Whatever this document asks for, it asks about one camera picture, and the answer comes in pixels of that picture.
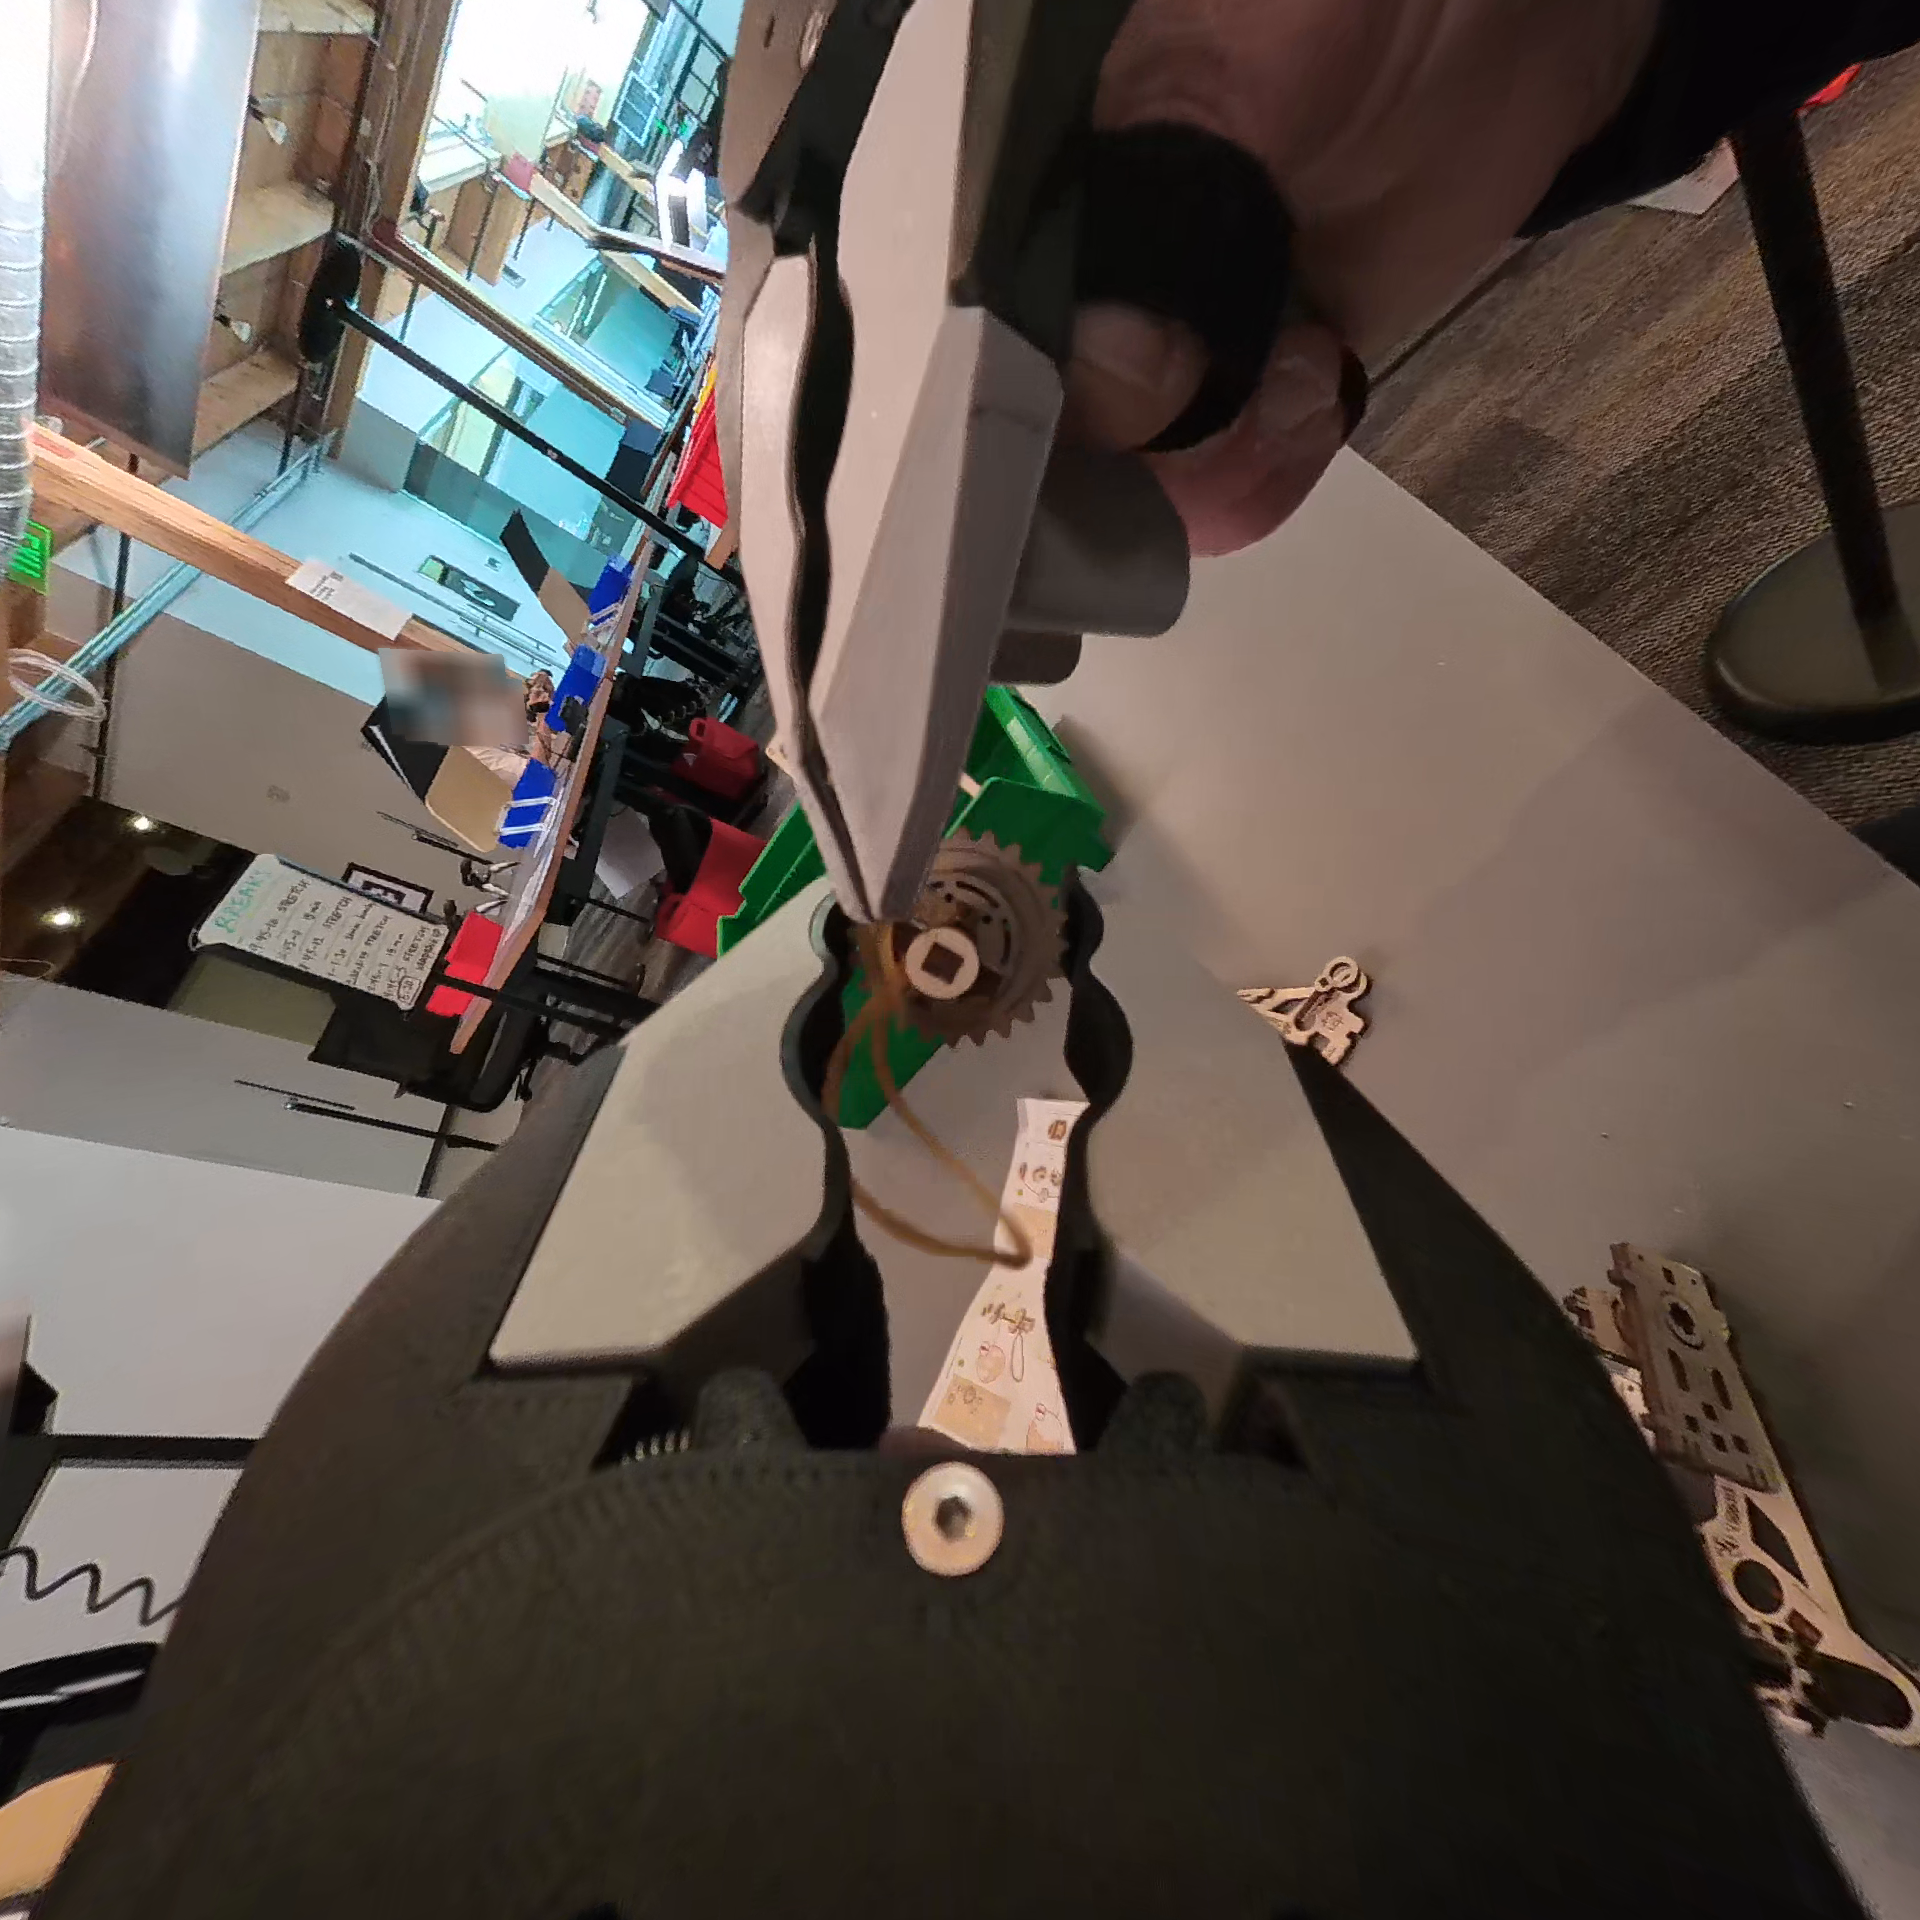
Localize row of blue plastic bins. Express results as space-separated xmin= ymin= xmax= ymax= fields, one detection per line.
xmin=502 ymin=554 xmax=633 ymax=845

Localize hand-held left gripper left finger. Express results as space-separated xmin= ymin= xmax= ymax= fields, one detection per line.
xmin=485 ymin=895 xmax=889 ymax=1454

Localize flat wooden model side plate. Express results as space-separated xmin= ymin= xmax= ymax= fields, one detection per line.
xmin=1236 ymin=958 xmax=1373 ymax=1066

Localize black coiled cable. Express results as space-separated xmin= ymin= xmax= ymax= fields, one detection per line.
xmin=0 ymin=1552 xmax=182 ymax=1630

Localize small red plastic bin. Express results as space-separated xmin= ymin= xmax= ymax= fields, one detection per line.
xmin=427 ymin=908 xmax=506 ymax=1015

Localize handwritten whiteboard sign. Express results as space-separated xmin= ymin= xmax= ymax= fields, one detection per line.
xmin=195 ymin=855 xmax=453 ymax=1023

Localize stacked green plastic bins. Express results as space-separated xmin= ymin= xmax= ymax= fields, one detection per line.
xmin=718 ymin=681 xmax=1116 ymax=1128

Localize long wooden top desk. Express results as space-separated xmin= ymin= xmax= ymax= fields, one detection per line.
xmin=441 ymin=449 xmax=707 ymax=1057

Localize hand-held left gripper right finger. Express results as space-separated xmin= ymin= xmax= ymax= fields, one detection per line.
xmin=1045 ymin=878 xmax=1421 ymax=1454

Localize person's right hand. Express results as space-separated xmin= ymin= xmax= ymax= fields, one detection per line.
xmin=1067 ymin=0 xmax=1749 ymax=559

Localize partly assembled wooden model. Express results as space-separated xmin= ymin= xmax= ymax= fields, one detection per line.
xmin=1567 ymin=1240 xmax=1920 ymax=1743

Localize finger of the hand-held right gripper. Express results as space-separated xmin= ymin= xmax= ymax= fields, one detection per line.
xmin=718 ymin=223 xmax=902 ymax=921
xmin=817 ymin=0 xmax=1069 ymax=924

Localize person's right forearm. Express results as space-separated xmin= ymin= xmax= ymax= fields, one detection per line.
xmin=1516 ymin=0 xmax=1920 ymax=241

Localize paper assembly instruction sheet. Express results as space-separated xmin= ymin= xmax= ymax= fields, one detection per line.
xmin=915 ymin=1096 xmax=1087 ymax=1454

